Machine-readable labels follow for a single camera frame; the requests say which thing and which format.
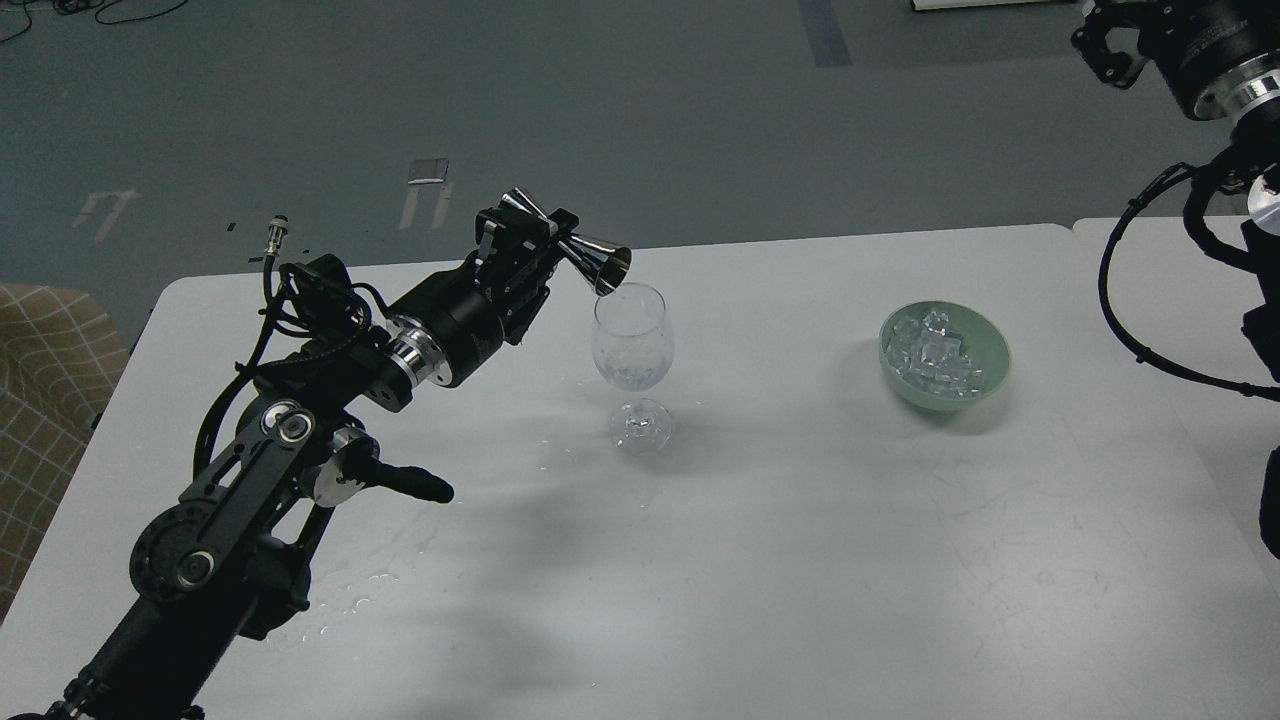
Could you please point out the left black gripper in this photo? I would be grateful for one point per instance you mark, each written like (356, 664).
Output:
(492, 298)

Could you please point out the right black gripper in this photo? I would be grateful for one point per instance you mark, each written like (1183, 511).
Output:
(1219, 58)

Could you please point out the silver metal jigger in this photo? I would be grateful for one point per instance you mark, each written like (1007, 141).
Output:
(603, 264)

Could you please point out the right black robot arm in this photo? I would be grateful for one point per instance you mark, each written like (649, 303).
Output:
(1188, 280)

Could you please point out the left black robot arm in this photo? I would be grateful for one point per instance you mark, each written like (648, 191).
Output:
(231, 558)

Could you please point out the clear wine glass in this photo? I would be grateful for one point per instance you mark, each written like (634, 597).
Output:
(633, 348)

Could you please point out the pile of ice cubes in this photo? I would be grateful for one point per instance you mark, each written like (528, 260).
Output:
(925, 349)

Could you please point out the white board at top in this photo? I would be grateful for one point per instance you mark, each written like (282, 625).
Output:
(957, 5)

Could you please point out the green bowl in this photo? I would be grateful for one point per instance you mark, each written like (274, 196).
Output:
(994, 352)

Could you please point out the checkered tan chair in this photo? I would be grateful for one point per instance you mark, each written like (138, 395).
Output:
(61, 360)

